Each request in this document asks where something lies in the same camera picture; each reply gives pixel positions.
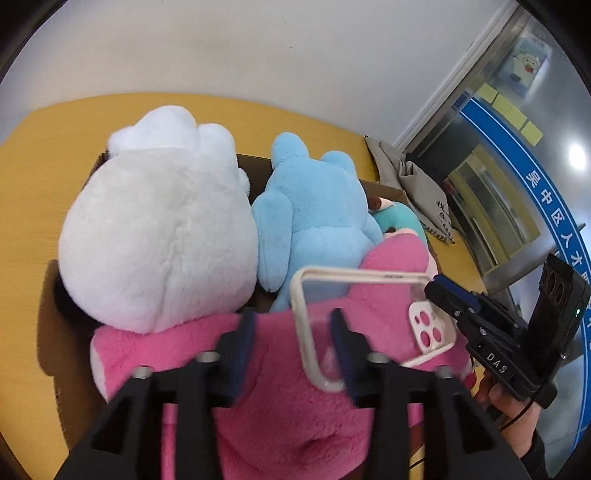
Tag cartoon sticker card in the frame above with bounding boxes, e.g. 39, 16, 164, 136
496, 36, 552, 97

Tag clear phone case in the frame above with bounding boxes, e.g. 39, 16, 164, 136
288, 266, 458, 394

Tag brown cardboard box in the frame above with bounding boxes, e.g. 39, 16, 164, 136
37, 154, 411, 453

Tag blue sign band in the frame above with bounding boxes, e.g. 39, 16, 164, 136
450, 99, 590, 316

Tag magenta pink plush bear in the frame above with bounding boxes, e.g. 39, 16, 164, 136
89, 233, 475, 480

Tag black cable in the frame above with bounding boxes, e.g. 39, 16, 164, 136
407, 396, 544, 467

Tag teal and pink plush toy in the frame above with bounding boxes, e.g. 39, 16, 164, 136
368, 195, 439, 279

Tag person's right hand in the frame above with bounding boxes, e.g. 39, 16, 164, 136
476, 372, 542, 457

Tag light blue plush toy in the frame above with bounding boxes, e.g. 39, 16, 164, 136
252, 132, 384, 312

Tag white plush toy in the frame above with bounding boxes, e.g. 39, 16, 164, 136
58, 105, 259, 334

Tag yellow sticky notes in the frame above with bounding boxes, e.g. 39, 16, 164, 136
476, 83, 544, 146

